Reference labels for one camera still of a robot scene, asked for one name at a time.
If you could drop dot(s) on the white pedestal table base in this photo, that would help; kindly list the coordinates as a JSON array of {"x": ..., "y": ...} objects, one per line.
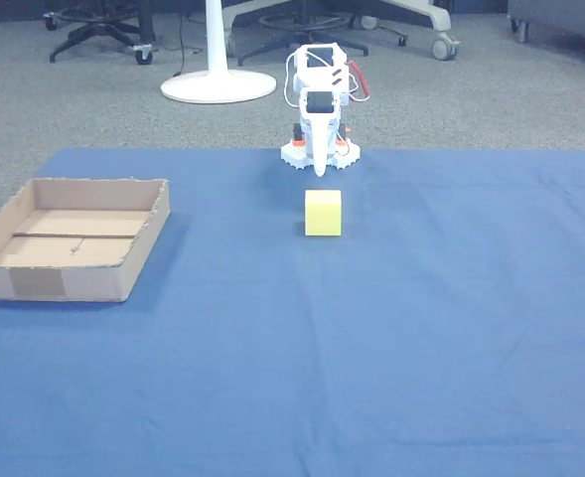
[{"x": 217, "y": 84}]

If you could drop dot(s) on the white office chair base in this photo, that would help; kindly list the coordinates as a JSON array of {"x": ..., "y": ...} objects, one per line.
[{"x": 441, "y": 25}]

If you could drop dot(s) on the grey cabinet on casters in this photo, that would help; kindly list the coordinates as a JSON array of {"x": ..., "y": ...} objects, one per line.
[{"x": 560, "y": 15}]

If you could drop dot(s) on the black office chair base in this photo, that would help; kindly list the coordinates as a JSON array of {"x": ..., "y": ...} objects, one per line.
[{"x": 98, "y": 30}]

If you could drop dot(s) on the shallow cardboard box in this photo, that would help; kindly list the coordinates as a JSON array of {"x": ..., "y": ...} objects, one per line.
[{"x": 73, "y": 238}]

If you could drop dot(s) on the yellow foam block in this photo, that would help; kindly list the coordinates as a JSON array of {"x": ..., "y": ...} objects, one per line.
[{"x": 323, "y": 216}]

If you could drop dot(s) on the blue table cloth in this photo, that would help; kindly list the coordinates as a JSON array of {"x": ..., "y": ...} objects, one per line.
[{"x": 322, "y": 348}]

